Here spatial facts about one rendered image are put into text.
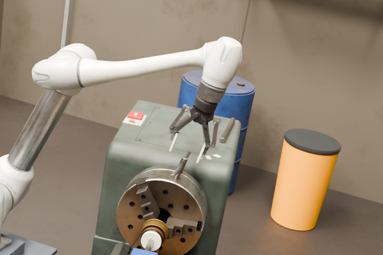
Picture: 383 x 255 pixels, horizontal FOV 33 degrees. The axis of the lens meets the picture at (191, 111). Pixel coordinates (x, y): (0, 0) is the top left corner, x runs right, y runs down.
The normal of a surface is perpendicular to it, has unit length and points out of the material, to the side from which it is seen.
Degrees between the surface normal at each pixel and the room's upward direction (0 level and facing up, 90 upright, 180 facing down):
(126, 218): 90
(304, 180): 93
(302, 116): 90
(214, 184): 90
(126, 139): 0
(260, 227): 0
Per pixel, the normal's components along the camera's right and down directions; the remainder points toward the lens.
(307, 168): -0.20, 0.34
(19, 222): 0.17, -0.93
